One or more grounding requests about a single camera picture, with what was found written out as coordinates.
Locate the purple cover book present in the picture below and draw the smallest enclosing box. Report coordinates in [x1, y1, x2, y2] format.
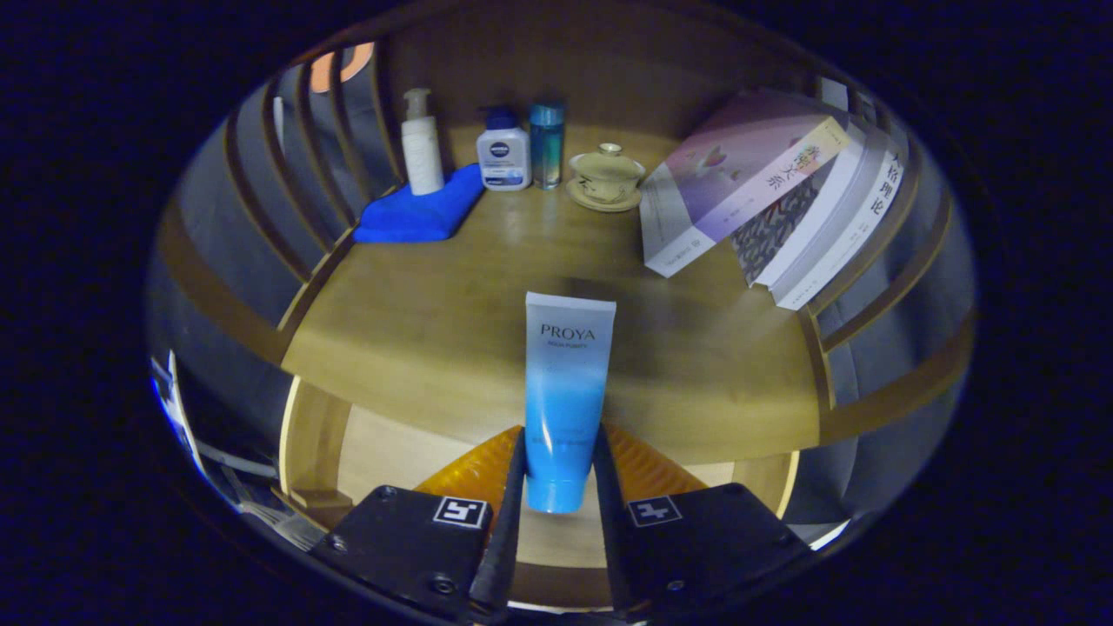
[639, 90, 851, 279]

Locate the wooden cabinet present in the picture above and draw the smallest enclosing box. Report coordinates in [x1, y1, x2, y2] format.
[148, 9, 975, 540]

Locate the white spray bottle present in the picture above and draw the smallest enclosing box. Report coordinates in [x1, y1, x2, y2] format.
[401, 88, 445, 196]

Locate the wooden countertop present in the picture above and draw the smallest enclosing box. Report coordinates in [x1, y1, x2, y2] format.
[280, 122, 823, 466]

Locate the beige lidded teacup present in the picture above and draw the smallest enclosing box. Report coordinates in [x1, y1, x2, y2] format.
[566, 143, 648, 213]

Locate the teal bottle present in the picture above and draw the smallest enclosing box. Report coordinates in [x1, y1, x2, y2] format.
[530, 100, 567, 190]

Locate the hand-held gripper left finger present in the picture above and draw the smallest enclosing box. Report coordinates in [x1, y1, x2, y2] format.
[310, 426, 529, 623]

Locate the white lotion bottle blue cap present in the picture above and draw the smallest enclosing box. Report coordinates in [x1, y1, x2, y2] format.
[476, 106, 532, 191]

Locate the blue folded cloth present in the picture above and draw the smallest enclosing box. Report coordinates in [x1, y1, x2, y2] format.
[352, 163, 486, 244]

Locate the wooden drawer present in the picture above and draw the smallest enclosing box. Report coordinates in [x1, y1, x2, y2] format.
[278, 376, 801, 609]

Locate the blue white cosmetic tube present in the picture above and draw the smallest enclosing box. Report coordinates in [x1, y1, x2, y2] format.
[524, 292, 617, 515]

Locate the white book black lettering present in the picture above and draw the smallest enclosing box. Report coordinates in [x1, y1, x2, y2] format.
[772, 130, 905, 311]

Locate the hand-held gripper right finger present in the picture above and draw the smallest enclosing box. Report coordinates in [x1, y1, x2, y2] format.
[591, 424, 814, 620]

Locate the dark patterned book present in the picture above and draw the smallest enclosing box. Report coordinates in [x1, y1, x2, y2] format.
[729, 174, 823, 288]

